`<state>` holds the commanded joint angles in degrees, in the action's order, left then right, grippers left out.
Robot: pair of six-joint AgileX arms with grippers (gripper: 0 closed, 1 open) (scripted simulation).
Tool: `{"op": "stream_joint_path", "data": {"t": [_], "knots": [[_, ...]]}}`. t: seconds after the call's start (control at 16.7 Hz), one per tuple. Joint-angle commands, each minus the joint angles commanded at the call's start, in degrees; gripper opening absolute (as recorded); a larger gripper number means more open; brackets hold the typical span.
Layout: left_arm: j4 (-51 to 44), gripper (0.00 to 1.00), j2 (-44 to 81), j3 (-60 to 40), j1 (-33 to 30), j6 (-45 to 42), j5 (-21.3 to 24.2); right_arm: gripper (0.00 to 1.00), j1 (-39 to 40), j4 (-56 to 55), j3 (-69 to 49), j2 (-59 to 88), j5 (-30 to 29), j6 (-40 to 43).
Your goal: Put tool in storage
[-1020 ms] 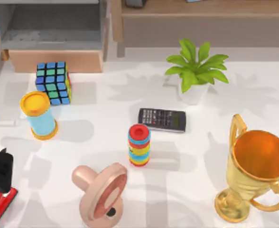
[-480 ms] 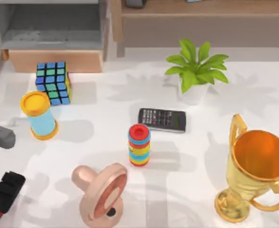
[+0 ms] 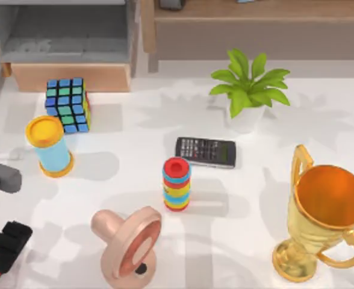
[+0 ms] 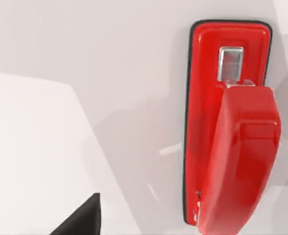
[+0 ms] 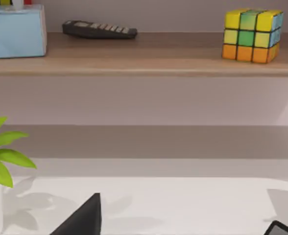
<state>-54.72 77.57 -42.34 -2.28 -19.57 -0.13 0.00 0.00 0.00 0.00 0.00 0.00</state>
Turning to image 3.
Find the black remote control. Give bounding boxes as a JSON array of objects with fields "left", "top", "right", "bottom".
[{"left": 174, "top": 136, "right": 238, "bottom": 170}]

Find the pale wooden drawer front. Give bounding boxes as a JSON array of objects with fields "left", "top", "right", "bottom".
[{"left": 10, "top": 61, "right": 132, "bottom": 93}]

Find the wooden open shelf unit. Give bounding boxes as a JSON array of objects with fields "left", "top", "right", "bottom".
[{"left": 140, "top": 0, "right": 354, "bottom": 73}]

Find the blue cylinder with yellow caps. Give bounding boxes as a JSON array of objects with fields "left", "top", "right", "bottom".
[{"left": 25, "top": 115, "right": 75, "bottom": 179}]

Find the green plant in white pot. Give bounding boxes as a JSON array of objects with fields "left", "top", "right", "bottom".
[{"left": 209, "top": 48, "right": 292, "bottom": 134}]

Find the gold trophy cup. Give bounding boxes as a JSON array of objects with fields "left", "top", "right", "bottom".
[{"left": 272, "top": 144, "right": 354, "bottom": 284}]

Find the stack of coloured rings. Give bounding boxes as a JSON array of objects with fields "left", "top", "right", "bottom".
[{"left": 161, "top": 157, "right": 193, "bottom": 213}]

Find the colourful puzzle cube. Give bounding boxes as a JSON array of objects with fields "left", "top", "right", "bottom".
[{"left": 45, "top": 77, "right": 93, "bottom": 134}]

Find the dark object on shelf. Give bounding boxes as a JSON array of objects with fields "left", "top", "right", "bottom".
[{"left": 159, "top": 0, "right": 187, "bottom": 10}]

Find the red and black stapler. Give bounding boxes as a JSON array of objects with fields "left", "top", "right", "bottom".
[{"left": 0, "top": 220, "right": 34, "bottom": 284}]

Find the copper pink table fan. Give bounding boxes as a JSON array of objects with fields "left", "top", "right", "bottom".
[{"left": 90, "top": 205, "right": 163, "bottom": 289}]

